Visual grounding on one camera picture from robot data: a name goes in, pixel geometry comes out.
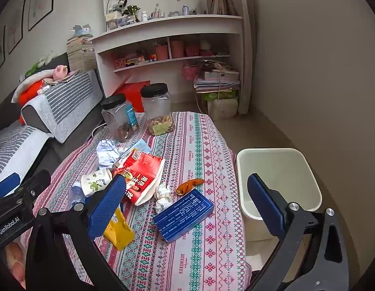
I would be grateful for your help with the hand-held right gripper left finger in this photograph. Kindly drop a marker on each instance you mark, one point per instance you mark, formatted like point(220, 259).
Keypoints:
point(107, 209)

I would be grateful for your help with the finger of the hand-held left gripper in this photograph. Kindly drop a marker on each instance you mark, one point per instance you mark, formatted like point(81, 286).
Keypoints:
point(5, 184)

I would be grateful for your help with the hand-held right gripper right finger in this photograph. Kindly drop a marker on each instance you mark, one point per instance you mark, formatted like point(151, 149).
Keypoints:
point(264, 203)

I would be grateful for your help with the white chair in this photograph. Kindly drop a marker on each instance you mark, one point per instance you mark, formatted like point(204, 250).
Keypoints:
point(275, 169)

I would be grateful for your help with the person's left hand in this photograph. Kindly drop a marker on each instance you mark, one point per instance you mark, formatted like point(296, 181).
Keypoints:
point(15, 257)

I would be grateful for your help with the yellow snack packet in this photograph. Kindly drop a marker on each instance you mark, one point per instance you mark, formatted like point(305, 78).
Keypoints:
point(120, 233)

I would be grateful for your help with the grey striped seat cover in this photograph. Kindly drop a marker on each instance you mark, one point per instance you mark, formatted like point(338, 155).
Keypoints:
point(14, 154)

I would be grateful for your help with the clear plastic bottle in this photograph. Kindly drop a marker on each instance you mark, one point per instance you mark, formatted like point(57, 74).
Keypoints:
point(75, 194)

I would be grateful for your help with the crumpled light blue paper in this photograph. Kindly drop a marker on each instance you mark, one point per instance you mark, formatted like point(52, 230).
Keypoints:
point(107, 154)

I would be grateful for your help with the red snack bag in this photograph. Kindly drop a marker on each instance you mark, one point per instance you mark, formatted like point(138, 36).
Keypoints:
point(145, 169)

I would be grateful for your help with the light blue paper packet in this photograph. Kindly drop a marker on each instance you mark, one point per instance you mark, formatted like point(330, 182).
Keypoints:
point(142, 146)

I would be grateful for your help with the flat dark blue box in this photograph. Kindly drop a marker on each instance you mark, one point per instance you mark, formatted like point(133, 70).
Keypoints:
point(181, 215)

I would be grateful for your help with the orange peel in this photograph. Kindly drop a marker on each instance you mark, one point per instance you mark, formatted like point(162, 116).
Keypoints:
point(189, 186)

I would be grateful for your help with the dark grey sofa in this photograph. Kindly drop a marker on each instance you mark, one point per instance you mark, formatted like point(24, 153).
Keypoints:
point(72, 136)

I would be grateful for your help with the clear jar with blue label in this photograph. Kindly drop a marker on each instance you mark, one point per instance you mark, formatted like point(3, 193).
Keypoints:
point(120, 118)

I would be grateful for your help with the white plastic bag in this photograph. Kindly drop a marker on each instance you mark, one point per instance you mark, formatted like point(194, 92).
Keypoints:
point(222, 109)

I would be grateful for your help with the white pillow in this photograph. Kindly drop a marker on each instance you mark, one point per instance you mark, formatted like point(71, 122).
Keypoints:
point(26, 81)

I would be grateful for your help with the clear bag of snacks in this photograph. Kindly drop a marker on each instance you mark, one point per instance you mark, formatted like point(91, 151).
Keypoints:
point(158, 112)

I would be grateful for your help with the green package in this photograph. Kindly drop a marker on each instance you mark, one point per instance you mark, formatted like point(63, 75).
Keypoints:
point(220, 95)

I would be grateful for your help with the red box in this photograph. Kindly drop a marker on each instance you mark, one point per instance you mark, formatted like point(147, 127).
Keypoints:
point(129, 92)

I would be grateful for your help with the pink pig plush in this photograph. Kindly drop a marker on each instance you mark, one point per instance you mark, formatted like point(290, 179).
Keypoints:
point(60, 72)

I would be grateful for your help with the pile of papers and books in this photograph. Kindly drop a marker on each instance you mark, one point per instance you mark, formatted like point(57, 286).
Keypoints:
point(217, 80)

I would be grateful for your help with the pink basket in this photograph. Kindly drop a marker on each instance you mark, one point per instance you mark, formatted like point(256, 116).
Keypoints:
point(190, 72)
point(120, 63)
point(192, 50)

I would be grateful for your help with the stack of books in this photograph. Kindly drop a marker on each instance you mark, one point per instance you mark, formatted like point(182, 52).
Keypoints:
point(81, 54)

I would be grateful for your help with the medium framed picture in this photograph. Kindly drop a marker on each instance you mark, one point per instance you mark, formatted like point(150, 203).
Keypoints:
point(16, 27)

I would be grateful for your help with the pink pot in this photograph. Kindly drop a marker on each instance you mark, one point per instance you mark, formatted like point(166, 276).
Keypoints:
point(161, 53)
point(177, 49)

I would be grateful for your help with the clear storage box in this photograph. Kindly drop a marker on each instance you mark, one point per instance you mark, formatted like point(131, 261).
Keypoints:
point(120, 21)

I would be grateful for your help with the large framed picture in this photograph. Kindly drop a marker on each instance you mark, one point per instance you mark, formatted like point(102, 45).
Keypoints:
point(42, 0)

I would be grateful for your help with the white shelf unit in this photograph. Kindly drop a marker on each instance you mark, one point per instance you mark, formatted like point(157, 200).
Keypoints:
point(175, 30)

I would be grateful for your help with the potted green plant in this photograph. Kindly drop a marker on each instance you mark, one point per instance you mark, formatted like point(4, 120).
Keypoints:
point(131, 9)

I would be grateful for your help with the row of upright books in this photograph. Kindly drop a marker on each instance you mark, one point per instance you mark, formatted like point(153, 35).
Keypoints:
point(220, 3)

